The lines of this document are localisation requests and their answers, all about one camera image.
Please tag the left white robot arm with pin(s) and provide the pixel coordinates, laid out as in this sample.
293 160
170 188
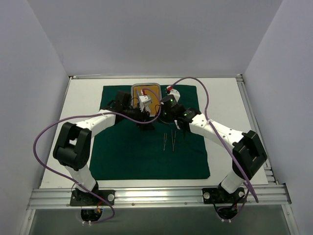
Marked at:
72 149

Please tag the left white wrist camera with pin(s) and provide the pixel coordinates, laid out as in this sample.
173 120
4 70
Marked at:
144 101

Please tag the front aluminium rail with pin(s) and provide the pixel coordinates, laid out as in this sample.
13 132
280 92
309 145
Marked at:
61 198

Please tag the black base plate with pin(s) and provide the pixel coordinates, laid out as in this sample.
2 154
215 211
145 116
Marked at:
79 198
221 196

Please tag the steel tray with orange liner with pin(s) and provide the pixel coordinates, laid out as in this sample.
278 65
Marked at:
153 90

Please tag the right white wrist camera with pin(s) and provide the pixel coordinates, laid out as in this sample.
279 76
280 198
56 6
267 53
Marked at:
175 93

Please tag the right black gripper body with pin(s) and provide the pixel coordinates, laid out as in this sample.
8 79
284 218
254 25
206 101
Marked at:
165 113

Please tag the back aluminium rail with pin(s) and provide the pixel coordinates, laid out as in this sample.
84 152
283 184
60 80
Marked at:
99 76

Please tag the green surgical cloth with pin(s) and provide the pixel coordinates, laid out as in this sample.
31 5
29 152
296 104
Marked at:
123 152

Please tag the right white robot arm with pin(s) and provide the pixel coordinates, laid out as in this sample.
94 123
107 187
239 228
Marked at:
245 149

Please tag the thin steel tweezers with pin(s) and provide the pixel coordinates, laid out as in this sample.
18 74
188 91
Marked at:
173 138

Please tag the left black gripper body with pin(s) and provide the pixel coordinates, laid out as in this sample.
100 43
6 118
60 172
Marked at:
146 120

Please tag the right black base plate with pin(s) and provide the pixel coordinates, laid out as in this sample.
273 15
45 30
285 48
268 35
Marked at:
221 196

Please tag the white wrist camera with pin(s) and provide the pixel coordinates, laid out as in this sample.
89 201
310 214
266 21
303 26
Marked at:
175 93
144 101

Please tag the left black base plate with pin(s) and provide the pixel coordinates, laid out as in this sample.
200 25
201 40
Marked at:
79 198

